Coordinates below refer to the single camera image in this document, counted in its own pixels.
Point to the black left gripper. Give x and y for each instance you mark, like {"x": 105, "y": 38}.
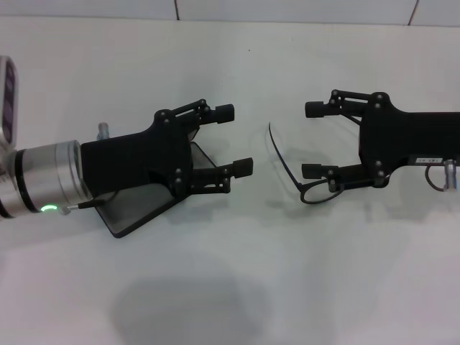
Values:
{"x": 136, "y": 161}

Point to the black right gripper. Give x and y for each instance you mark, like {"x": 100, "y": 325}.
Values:
{"x": 402, "y": 140}

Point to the black glasses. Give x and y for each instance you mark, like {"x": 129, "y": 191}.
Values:
{"x": 299, "y": 186}

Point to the black glasses case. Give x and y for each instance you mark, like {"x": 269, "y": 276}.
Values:
{"x": 143, "y": 212}

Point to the small silver stud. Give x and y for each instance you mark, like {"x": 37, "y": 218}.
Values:
{"x": 103, "y": 130}

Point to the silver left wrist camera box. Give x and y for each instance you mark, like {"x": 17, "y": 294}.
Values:
{"x": 9, "y": 100}

